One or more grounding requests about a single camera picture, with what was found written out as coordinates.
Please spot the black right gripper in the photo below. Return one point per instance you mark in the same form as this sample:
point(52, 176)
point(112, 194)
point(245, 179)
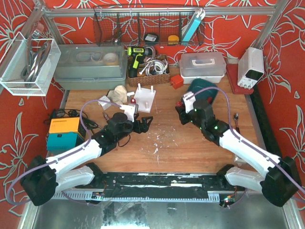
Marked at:
point(182, 114)

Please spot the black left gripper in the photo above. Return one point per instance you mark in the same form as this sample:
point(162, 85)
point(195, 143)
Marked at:
point(137, 125)

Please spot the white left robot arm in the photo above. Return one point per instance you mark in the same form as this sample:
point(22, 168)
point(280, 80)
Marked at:
point(73, 168)

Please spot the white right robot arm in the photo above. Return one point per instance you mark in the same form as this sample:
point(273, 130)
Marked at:
point(275, 177)

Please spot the small red spring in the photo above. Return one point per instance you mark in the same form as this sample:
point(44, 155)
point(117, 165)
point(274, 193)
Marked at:
point(210, 100)

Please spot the white peg fixture board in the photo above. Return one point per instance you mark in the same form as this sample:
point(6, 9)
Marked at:
point(144, 98)

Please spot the teal plastic tray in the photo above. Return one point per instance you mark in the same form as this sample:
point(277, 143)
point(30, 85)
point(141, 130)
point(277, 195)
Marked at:
point(198, 84)

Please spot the black orange screwdriver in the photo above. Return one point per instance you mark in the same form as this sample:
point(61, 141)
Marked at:
point(105, 115)

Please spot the beige work glove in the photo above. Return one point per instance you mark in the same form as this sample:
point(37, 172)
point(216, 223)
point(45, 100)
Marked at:
point(118, 95)

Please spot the white power adapter cube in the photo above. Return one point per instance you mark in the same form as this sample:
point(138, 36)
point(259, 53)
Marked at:
point(104, 102)

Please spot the small red box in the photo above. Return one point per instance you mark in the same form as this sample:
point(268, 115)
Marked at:
point(176, 81)

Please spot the clear white storage case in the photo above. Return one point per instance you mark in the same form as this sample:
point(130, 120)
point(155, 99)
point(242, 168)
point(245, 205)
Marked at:
point(209, 66)

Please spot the red mat under supply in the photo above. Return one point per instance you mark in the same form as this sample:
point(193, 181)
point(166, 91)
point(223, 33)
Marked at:
point(232, 73)

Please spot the woven wicker basket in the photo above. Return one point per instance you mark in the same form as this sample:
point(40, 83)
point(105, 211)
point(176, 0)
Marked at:
point(157, 73)

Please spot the white bench power supply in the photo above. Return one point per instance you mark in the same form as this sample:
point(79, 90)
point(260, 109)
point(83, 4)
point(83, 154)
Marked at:
point(250, 68)

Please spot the yellow soldering station box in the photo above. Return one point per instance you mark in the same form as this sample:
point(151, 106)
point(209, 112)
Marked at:
point(64, 125)

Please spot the grey-green plastic toolbox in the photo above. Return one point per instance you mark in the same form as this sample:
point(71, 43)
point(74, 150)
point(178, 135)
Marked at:
point(91, 67)

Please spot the yellow tape measure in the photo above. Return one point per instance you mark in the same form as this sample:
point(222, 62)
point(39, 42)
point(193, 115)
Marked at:
point(173, 40)

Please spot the teal power supply box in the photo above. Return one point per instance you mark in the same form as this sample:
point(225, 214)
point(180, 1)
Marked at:
point(58, 143)

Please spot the light blue flat case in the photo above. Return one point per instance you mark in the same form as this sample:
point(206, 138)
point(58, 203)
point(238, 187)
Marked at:
point(189, 29)

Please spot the grey pliers in bin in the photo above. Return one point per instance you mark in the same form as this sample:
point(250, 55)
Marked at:
point(34, 60)

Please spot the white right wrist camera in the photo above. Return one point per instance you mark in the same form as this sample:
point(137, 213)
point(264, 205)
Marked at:
point(188, 99)

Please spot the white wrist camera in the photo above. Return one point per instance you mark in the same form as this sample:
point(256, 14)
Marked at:
point(188, 99)
point(130, 110)

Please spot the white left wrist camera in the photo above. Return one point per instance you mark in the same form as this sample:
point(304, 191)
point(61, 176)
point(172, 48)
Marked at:
point(130, 110)

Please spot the red handled ratchet wrench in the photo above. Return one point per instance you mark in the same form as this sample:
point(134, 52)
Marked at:
point(236, 118)

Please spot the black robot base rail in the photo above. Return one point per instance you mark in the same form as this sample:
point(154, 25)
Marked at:
point(160, 185)

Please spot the yellow-green cordless drill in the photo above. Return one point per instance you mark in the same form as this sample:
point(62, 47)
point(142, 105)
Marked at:
point(138, 55)

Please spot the black wire wall basket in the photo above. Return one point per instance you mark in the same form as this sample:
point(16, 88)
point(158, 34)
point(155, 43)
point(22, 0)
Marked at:
point(127, 24)

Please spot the clear acrylic wall bin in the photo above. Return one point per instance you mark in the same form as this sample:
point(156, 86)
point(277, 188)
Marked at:
point(13, 64)

